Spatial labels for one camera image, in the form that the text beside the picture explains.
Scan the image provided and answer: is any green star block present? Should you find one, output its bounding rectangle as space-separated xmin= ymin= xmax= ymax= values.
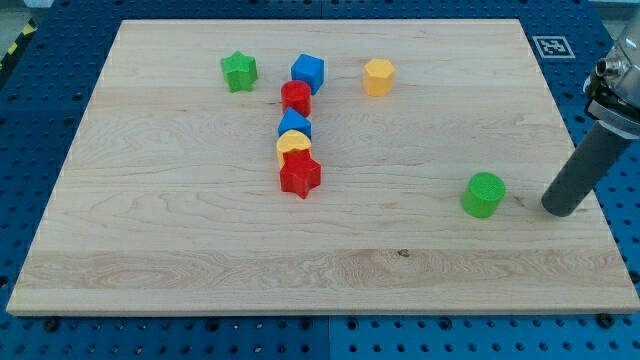
xmin=220 ymin=51 xmax=258 ymax=92

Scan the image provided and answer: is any red star block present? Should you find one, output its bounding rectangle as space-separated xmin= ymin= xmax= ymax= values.
xmin=279 ymin=149 xmax=322 ymax=199

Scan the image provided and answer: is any white fiducial marker tag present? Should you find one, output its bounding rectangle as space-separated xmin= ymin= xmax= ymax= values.
xmin=532 ymin=35 xmax=575 ymax=59

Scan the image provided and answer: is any blue cube block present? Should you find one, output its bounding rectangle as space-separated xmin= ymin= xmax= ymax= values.
xmin=290 ymin=54 xmax=325 ymax=95

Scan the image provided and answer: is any yellow half-round block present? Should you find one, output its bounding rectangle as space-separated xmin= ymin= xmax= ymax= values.
xmin=276 ymin=129 xmax=312 ymax=168

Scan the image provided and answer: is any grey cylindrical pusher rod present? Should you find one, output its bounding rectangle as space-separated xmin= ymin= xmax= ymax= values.
xmin=541 ymin=121 xmax=638 ymax=217

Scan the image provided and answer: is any red cylinder block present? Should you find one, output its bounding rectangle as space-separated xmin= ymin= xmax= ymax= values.
xmin=281 ymin=80 xmax=312 ymax=117

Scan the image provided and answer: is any green cylinder block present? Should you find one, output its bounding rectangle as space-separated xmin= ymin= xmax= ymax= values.
xmin=461 ymin=172 xmax=506 ymax=218

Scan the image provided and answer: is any yellow hexagon block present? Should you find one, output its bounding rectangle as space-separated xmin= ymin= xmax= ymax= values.
xmin=362 ymin=58 xmax=395 ymax=97

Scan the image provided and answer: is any wooden board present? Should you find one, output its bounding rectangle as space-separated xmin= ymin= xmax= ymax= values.
xmin=7 ymin=19 xmax=639 ymax=316

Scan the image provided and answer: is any blue triangle block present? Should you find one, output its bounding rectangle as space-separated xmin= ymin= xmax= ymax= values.
xmin=277 ymin=107 xmax=312 ymax=139

